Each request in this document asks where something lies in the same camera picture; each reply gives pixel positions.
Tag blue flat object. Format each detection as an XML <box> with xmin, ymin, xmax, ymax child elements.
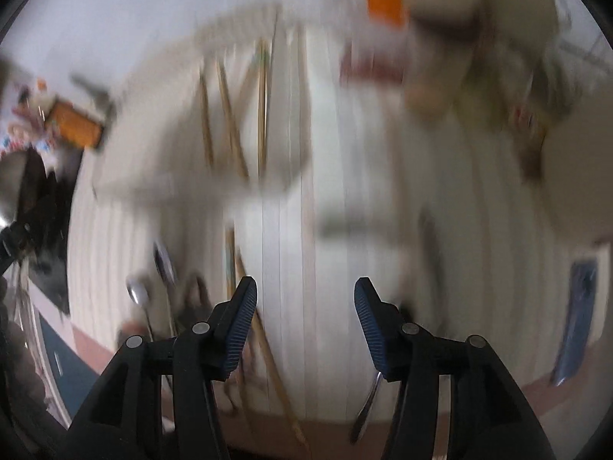
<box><xmin>550</xmin><ymin>258</ymin><xmax>600</xmax><ymax>388</ymax></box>

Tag orange box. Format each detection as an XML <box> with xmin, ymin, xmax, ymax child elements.
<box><xmin>45</xmin><ymin>98</ymin><xmax>107</xmax><ymax>152</ymax></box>

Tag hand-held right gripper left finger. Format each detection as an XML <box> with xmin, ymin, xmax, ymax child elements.
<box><xmin>67</xmin><ymin>276</ymin><xmax>259</xmax><ymax>460</ymax></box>

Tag beige blurred objects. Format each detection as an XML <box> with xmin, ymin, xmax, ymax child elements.
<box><xmin>402</xmin><ymin>0</ymin><xmax>561</xmax><ymax>116</ymax></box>

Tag white striped table mat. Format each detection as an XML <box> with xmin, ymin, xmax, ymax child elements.
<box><xmin>66</xmin><ymin>19</ymin><xmax>613</xmax><ymax>423</ymax></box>

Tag orange labelled packet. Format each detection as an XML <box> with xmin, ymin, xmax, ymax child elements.
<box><xmin>363</xmin><ymin>0</ymin><xmax>409</xmax><ymax>28</ymax></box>

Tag white utensil tray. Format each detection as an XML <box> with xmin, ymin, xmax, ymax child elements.
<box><xmin>95</xmin><ymin>4</ymin><xmax>318</xmax><ymax>202</ymax></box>

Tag wooden chopstick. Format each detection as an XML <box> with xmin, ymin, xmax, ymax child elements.
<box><xmin>225</xmin><ymin>226</ymin><xmax>238</xmax><ymax>299</ymax></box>
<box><xmin>256</xmin><ymin>39</ymin><xmax>270</xmax><ymax>179</ymax></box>
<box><xmin>198</xmin><ymin>61</ymin><xmax>215</xmax><ymax>169</ymax></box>
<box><xmin>215</xmin><ymin>59</ymin><xmax>251</xmax><ymax>182</ymax></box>
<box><xmin>234</xmin><ymin>249</ymin><xmax>313</xmax><ymax>457</ymax></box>

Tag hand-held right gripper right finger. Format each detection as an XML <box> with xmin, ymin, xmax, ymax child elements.
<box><xmin>353</xmin><ymin>276</ymin><xmax>559</xmax><ymax>460</ymax></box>

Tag silver metal spoon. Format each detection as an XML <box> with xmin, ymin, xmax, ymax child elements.
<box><xmin>349</xmin><ymin>371</ymin><xmax>385</xmax><ymax>444</ymax></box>
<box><xmin>125</xmin><ymin>273</ymin><xmax>157</xmax><ymax>342</ymax></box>
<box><xmin>152</xmin><ymin>241</ymin><xmax>181</xmax><ymax>337</ymax></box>

